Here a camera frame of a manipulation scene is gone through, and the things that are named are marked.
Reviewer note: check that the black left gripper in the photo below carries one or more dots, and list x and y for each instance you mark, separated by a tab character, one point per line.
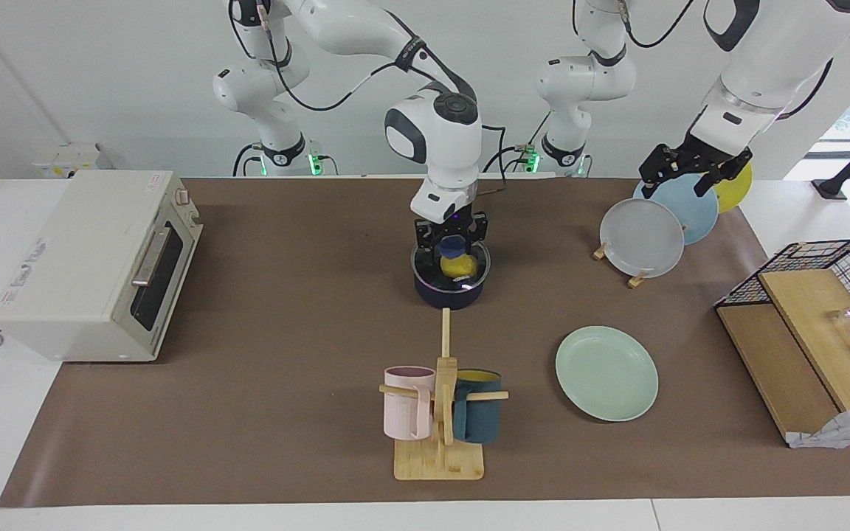
694	158

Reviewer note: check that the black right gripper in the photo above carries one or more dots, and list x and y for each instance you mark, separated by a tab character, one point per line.
451	227

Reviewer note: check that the yellow potato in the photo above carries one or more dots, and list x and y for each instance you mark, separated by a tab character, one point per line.
459	270

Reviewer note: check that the glass lid with blue knob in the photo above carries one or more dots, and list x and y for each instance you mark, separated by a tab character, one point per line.
425	270

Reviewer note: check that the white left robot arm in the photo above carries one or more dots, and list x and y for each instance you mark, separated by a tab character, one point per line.
764	66

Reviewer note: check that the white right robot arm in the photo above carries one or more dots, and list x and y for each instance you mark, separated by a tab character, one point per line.
440	158

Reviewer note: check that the light blue plate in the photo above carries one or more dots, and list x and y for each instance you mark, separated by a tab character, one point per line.
694	214

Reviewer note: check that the yellow plate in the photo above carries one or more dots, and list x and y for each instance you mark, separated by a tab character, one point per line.
736	192

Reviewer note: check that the grey plate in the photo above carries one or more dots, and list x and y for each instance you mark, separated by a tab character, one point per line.
643	240

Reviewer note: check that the wooden plate rack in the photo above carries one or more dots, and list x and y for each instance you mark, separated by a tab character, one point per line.
637	279

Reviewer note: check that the light green plate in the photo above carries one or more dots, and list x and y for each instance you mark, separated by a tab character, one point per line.
606	376

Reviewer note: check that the dark teal mug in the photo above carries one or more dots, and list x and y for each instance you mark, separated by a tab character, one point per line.
478	420

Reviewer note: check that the pink mug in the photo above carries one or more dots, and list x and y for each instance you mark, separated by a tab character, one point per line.
404	417

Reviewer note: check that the wooden shelf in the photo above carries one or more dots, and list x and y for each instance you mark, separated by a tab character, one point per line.
779	361

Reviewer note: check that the wooden mug tree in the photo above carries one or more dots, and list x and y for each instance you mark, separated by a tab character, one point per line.
440	461

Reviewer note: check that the brown table mat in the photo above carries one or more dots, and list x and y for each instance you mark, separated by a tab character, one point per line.
263	413

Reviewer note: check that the grey patterned plastic bag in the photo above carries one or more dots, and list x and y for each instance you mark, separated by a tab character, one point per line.
845	429

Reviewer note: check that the beige toaster oven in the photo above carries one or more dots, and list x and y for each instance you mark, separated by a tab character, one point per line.
78	273

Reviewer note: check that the white wall outlet box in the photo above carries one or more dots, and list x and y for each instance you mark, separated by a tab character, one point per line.
71	158

